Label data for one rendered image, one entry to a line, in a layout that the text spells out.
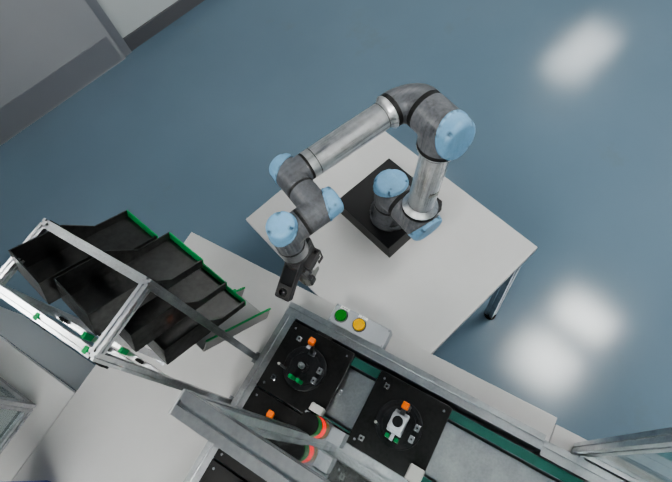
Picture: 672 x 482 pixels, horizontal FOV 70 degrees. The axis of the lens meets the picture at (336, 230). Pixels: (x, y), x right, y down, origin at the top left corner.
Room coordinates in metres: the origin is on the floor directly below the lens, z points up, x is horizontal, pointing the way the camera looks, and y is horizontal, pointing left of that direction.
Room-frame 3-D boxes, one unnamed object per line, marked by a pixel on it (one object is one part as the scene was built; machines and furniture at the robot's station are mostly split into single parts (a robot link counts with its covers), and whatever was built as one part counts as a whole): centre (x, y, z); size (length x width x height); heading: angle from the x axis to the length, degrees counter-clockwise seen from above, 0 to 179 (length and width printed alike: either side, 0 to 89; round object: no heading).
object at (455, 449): (0.14, 0.06, 0.91); 0.84 x 0.28 x 0.10; 44
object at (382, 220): (0.83, -0.21, 0.99); 0.15 x 0.15 x 0.10
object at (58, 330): (0.55, 0.58, 1.26); 0.36 x 0.21 x 0.80; 44
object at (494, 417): (0.28, -0.06, 0.91); 0.89 x 0.06 x 0.11; 44
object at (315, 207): (0.61, 0.03, 1.53); 0.11 x 0.11 x 0.08; 19
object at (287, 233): (0.56, 0.12, 1.53); 0.09 x 0.08 x 0.11; 109
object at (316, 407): (0.37, 0.24, 1.01); 0.24 x 0.24 x 0.13; 44
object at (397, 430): (0.12, 0.02, 1.06); 0.08 x 0.04 x 0.07; 134
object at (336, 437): (0.15, 0.20, 1.29); 0.12 x 0.05 x 0.25; 44
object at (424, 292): (0.81, -0.17, 0.84); 0.90 x 0.70 x 0.03; 25
